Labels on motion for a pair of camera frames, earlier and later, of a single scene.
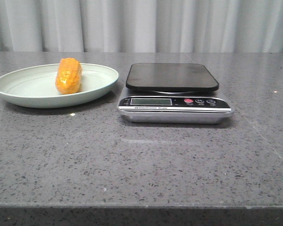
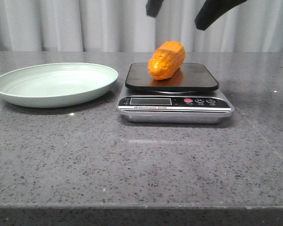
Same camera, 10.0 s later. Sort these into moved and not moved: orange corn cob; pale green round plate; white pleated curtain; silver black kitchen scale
Moved: orange corn cob
Not moved: white pleated curtain; pale green round plate; silver black kitchen scale
